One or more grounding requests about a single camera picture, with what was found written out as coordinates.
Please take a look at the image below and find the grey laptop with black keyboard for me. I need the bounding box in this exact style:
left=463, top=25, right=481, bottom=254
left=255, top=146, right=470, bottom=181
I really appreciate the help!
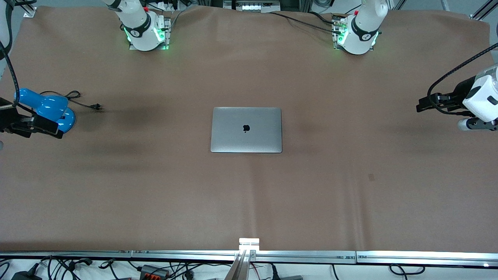
left=210, top=107, right=283, bottom=154

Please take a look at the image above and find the blue desk lamp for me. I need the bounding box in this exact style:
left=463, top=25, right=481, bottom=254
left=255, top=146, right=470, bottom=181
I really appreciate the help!
left=15, top=88, right=77, bottom=135

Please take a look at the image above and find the brown table cover sheet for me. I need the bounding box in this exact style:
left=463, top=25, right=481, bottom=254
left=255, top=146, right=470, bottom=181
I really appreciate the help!
left=0, top=5, right=498, bottom=252

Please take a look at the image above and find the black power adapter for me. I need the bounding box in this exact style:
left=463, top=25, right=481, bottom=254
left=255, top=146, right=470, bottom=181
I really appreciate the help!
left=11, top=268, right=42, bottom=280

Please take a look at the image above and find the grey orange connector box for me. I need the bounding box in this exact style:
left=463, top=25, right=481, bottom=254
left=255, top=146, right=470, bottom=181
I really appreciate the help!
left=140, top=264, right=170, bottom=279

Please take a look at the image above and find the metal equipment with white lights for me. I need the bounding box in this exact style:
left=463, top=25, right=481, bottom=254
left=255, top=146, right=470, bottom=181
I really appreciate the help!
left=223, top=0, right=281, bottom=12

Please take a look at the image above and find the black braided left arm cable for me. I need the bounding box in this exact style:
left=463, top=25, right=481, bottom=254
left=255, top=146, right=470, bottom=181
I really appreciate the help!
left=427, top=42, right=498, bottom=116

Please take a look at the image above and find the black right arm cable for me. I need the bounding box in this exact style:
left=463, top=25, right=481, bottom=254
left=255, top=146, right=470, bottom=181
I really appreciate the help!
left=0, top=0, right=21, bottom=108

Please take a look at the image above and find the black lamp cord with plug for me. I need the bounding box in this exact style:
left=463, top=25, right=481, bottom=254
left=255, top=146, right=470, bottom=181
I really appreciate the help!
left=39, top=90, right=104, bottom=112

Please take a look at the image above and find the aluminium frame corner profile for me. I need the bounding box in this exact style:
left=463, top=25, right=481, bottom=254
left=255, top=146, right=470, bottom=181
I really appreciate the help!
left=470, top=0, right=498, bottom=21

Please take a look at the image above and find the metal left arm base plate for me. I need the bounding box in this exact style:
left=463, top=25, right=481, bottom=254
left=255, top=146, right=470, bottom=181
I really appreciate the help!
left=332, top=14, right=377, bottom=51

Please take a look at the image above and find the aluminium table edge rail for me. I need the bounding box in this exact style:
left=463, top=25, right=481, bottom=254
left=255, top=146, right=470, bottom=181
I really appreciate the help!
left=356, top=251, right=498, bottom=268
left=0, top=250, right=133, bottom=259
left=132, top=250, right=357, bottom=265

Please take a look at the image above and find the black cable with connector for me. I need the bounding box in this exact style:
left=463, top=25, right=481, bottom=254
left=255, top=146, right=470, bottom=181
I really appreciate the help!
left=67, top=257, right=94, bottom=273

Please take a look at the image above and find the black smooth base cable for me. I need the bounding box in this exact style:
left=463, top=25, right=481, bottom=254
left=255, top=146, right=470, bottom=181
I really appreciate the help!
left=309, top=12, right=340, bottom=25

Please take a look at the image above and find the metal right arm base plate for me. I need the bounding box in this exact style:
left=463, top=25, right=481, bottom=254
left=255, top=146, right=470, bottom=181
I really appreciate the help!
left=128, top=16, right=172, bottom=51

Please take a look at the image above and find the black braided base cable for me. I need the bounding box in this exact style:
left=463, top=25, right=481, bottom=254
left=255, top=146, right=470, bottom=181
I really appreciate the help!
left=268, top=12, right=342, bottom=32

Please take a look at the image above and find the black looped cable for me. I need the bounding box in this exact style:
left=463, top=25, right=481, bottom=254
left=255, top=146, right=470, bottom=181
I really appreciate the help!
left=389, top=264, right=425, bottom=277

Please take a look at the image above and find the grey base cable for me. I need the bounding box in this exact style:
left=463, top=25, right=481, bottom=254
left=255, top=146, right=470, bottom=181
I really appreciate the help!
left=170, top=8, right=188, bottom=28

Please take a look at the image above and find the aluminium camera mount post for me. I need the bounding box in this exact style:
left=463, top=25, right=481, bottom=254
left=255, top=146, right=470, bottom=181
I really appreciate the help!
left=233, top=237, right=260, bottom=280

